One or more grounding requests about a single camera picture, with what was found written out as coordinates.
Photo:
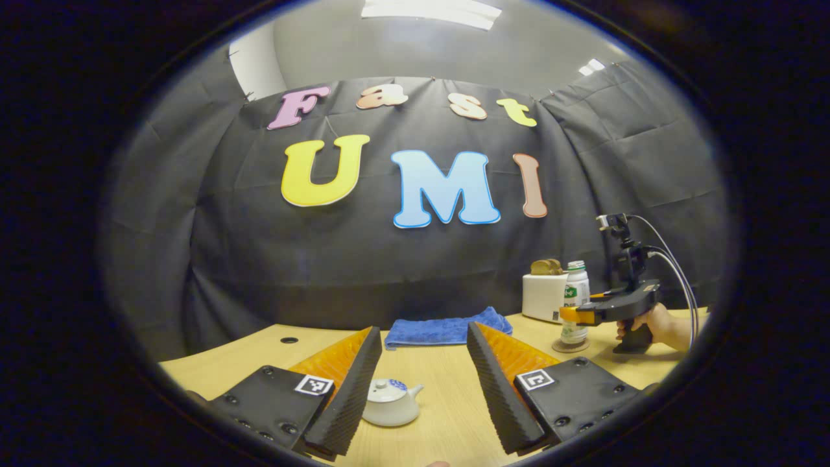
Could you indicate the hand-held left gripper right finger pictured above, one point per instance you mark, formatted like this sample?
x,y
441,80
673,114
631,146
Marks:
x,y
499,395

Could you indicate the brown bread slice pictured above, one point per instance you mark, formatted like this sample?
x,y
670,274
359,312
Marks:
x,y
539,267
556,266

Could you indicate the large ceiling light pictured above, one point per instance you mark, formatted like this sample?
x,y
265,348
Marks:
x,y
431,11

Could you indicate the round wooden coaster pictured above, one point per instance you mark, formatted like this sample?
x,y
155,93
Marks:
x,y
570,347

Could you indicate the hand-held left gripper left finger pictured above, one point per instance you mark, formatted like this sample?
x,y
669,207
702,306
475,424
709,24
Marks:
x,y
350,395

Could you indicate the white water bottle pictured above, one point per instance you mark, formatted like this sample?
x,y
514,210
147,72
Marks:
x,y
576,285

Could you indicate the blue towel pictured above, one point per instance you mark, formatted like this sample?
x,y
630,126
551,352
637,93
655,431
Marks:
x,y
441,329

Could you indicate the black backdrop cloth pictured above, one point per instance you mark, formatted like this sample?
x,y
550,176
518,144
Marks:
x,y
194,259

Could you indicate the small ceiling light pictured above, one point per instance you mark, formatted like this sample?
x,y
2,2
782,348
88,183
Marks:
x,y
592,67

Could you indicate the cream toaster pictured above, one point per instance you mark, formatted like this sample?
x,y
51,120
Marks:
x,y
541,298

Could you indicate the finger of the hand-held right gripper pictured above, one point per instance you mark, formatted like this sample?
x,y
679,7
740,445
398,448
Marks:
x,y
577,314

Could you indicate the white teacup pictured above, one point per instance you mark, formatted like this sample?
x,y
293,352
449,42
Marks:
x,y
389,412

